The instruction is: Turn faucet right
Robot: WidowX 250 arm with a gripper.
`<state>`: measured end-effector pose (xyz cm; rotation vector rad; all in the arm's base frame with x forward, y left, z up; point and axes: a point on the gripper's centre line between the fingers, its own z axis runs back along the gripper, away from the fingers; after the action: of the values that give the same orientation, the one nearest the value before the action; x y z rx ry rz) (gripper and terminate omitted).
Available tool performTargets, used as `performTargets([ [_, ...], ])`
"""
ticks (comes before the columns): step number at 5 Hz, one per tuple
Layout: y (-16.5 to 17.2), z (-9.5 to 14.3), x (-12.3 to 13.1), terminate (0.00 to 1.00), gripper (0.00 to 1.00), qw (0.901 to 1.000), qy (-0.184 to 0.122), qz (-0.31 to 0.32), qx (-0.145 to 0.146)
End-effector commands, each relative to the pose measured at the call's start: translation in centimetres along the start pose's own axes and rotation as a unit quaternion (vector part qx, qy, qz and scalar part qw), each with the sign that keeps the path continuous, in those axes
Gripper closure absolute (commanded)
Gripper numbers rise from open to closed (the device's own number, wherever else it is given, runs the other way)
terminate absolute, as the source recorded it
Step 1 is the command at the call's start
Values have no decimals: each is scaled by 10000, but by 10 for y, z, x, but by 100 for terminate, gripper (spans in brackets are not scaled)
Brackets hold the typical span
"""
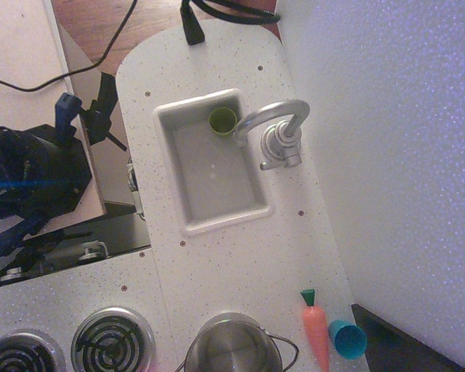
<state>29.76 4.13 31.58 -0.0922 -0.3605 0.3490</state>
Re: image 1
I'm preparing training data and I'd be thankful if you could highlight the stainless steel pot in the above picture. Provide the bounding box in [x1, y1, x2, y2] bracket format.
[177, 312, 299, 371]

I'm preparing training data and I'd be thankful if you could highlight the silver toy faucet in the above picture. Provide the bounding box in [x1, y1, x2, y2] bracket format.
[232, 99, 310, 171]

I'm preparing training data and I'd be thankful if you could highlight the grey toy sink basin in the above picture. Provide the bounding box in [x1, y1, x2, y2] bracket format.
[153, 88, 274, 236]

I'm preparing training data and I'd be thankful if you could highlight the orange toy carrot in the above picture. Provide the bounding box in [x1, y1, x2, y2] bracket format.
[300, 288, 329, 372]

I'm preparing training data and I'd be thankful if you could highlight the right stove burner coil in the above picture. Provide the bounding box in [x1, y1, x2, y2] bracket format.
[71, 306, 156, 371]

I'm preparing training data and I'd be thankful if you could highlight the teal plastic cup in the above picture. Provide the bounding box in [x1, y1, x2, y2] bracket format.
[329, 319, 367, 360]

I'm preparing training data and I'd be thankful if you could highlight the left stove burner coil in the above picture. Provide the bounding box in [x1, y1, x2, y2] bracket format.
[0, 329, 66, 371]

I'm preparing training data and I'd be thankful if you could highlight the blue clamp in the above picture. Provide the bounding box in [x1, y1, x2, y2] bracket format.
[54, 92, 82, 146]

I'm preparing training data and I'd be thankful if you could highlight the black and blue robot base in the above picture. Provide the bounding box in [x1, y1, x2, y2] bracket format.
[0, 125, 91, 257]

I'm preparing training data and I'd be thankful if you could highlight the thin black cable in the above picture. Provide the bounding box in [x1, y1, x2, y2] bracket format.
[0, 0, 140, 93]

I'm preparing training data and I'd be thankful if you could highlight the stove burner coil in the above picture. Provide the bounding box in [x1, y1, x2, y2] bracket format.
[71, 306, 156, 371]
[0, 329, 66, 371]

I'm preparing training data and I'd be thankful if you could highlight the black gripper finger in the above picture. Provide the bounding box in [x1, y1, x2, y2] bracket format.
[180, 0, 205, 45]

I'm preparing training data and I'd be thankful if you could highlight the green plastic cup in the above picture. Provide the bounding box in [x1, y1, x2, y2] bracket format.
[208, 107, 237, 136]

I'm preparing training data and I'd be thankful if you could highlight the thick black cable loop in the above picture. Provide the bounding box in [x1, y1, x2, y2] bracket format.
[205, 0, 282, 25]

